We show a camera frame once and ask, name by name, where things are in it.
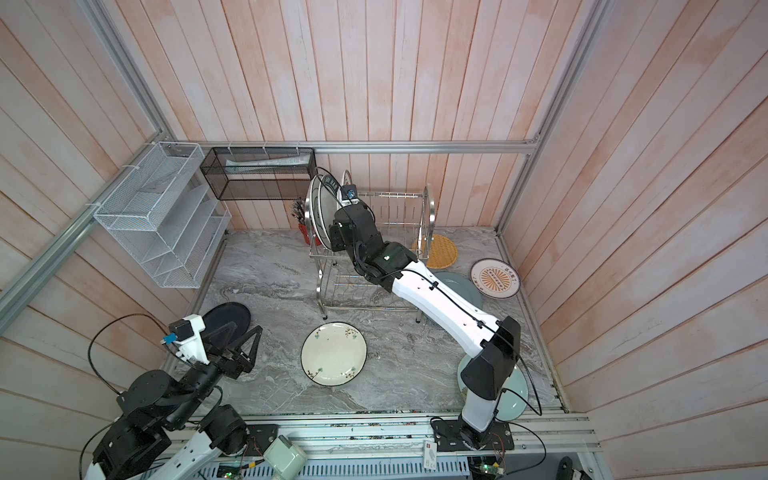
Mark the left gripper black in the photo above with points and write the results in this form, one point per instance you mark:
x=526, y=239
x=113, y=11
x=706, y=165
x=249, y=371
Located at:
x=242, y=363

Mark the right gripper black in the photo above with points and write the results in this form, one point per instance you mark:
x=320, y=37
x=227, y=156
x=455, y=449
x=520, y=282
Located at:
x=338, y=236

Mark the black round plate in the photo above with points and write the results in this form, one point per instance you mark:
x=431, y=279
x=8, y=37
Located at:
x=228, y=312

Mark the white plate green text rim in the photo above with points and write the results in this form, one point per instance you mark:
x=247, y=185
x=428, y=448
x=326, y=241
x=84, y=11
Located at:
x=327, y=202

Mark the white plate cloud line pattern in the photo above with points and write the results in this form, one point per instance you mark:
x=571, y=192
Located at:
x=310, y=212

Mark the stainless steel dish rack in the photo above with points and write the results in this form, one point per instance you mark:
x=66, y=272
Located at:
x=402, y=217

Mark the cream plate red berry pattern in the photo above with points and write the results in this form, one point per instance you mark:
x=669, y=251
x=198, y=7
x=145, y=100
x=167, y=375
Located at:
x=333, y=354

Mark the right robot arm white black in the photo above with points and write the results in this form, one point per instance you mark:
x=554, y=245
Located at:
x=492, y=344

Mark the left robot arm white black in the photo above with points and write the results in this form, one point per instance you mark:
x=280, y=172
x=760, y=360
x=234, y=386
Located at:
x=156, y=404

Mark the red utensil cup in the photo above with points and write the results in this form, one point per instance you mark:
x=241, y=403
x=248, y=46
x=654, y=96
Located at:
x=305, y=231

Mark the utensils in red cup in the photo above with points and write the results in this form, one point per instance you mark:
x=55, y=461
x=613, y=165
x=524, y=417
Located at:
x=299, y=213

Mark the yellow woven round trivet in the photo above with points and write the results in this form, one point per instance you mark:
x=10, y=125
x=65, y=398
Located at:
x=438, y=252

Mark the grey green plain plate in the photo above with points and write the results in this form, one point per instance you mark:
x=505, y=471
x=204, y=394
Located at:
x=462, y=286

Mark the white green box device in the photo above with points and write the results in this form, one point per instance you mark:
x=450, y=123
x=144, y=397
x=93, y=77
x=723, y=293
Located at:
x=286, y=458

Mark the small orange sunburst plate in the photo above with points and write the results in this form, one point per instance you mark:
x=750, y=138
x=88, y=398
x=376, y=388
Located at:
x=495, y=278

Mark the light green lotus plate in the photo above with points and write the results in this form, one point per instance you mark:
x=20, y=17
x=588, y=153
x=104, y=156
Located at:
x=512, y=402

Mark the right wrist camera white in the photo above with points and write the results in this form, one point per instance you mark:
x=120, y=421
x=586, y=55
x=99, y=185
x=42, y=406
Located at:
x=348, y=194

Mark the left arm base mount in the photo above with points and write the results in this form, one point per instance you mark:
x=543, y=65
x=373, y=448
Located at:
x=232, y=435

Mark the black mesh wall basket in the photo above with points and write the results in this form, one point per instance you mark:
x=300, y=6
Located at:
x=259, y=173

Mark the white wire mesh shelf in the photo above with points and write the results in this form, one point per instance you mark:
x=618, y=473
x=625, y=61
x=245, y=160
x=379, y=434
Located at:
x=170, y=223

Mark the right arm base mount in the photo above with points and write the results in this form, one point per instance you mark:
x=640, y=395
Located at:
x=455, y=435

